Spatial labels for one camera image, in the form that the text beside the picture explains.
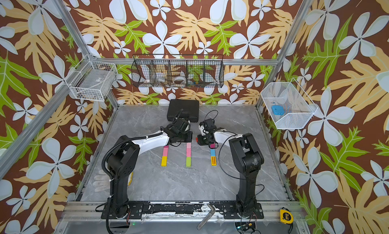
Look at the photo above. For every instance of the black plastic tool case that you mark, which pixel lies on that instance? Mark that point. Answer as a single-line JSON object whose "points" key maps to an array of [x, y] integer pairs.
{"points": [[187, 109]]}

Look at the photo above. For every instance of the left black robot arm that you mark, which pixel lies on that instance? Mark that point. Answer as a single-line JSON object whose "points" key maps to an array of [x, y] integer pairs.
{"points": [[120, 161]]}

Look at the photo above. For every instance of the blue object in basket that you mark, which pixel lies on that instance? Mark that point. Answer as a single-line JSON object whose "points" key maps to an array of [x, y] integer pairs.
{"points": [[278, 110]]}

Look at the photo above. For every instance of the yellow tape measure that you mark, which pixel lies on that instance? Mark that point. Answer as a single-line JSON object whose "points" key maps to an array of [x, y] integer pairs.
{"points": [[286, 217]]}

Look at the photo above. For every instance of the blue block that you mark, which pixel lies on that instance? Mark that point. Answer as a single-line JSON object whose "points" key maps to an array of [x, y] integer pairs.
{"points": [[213, 153]]}

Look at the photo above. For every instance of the grey metal bracket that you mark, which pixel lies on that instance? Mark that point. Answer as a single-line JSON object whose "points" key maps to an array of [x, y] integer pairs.
{"points": [[207, 217]]}

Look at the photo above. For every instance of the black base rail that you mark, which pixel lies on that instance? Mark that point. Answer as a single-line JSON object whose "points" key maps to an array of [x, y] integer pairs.
{"points": [[139, 209]]}

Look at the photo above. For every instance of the white wire basket left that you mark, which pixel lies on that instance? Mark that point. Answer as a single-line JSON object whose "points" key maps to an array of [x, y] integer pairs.
{"points": [[92, 79]]}

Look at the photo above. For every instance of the white work glove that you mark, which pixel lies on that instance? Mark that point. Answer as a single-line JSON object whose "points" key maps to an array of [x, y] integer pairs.
{"points": [[101, 182]]}

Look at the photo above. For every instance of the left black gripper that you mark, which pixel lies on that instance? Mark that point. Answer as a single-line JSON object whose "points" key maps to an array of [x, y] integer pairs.
{"points": [[190, 133]]}

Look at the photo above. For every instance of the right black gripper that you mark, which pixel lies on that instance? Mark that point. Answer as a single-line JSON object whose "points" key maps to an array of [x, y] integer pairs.
{"points": [[200, 142]]}

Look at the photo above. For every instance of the green block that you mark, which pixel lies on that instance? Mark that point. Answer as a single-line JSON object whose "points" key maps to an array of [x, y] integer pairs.
{"points": [[188, 162]]}

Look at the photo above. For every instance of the black wire basket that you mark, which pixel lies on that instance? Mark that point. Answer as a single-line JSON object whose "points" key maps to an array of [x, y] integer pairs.
{"points": [[182, 71]]}

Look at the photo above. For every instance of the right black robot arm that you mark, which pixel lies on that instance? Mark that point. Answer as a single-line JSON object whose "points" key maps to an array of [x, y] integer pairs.
{"points": [[247, 159]]}

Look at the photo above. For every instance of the yellow red striped block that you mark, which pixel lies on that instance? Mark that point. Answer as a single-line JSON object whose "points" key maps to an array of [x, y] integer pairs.
{"points": [[213, 161]]}

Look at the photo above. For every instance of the white mesh basket right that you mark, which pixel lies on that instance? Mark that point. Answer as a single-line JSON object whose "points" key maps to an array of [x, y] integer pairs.
{"points": [[298, 105]]}

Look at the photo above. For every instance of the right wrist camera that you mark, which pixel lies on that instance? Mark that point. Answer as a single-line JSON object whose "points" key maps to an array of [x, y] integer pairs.
{"points": [[202, 127]]}

